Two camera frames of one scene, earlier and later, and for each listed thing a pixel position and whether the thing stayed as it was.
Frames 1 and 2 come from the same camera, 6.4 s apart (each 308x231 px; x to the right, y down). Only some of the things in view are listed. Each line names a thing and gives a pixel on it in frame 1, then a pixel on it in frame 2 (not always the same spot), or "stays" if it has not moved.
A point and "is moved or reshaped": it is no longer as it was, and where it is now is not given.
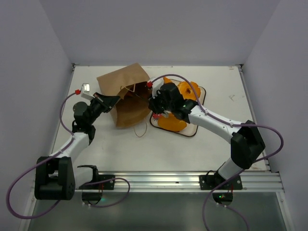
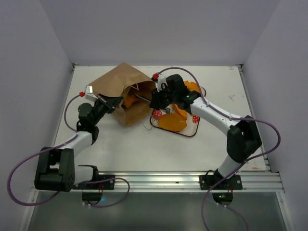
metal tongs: (166, 114) to (142, 97)
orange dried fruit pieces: (171, 122) stays
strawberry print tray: (190, 129) stays
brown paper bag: (130, 83) is moved or reshaped
